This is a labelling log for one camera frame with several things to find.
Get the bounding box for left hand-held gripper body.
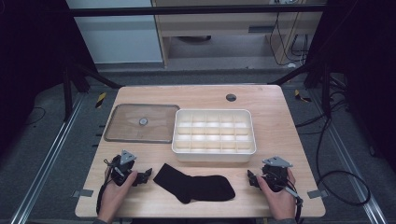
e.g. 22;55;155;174
106;149;138;187

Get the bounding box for white divided storage box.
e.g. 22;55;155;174
171;108;258;163

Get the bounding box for transparent lid with round knob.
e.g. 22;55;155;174
103;103;181;145

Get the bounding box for grey tape piece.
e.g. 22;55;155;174
306;189;330;200
72;189;94;199

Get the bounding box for looped black floor cable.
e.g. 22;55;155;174
294;90;373;207

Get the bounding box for light wooden desk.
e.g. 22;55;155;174
150;0;327;68

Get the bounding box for thin black floor cable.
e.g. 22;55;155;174
25;106;48;127

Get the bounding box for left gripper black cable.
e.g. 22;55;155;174
95;158;115;217

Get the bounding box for yellow black striped tape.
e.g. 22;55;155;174
294;89;312;103
94;91;107;109

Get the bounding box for hanging black cables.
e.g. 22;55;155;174
268;11;310;67

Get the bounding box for person's right hand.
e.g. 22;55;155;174
256;168;297;221

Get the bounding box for dark flat object under desk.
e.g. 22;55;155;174
177;35;213;44

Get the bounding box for black metal stand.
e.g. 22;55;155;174
61;59;124;123
267;59;347;119

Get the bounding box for aluminium floor rail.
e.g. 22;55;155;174
307;89;389;224
8;92;87;224

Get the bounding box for white cabinet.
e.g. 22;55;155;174
65;0;164;65

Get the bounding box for person's left hand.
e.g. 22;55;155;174
96;170;138;224

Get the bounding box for black sock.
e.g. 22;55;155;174
152;162;236;205

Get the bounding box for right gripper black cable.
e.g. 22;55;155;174
279;181;304;224

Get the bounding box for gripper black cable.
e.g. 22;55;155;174
95;158;115;217
279;181;304;224

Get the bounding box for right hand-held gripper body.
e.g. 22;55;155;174
261;156;296;192

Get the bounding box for black horizontal frame bar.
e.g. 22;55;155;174
68;4;327;18

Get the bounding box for black curtain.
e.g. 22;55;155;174
0;0;98;158
306;0;396;174

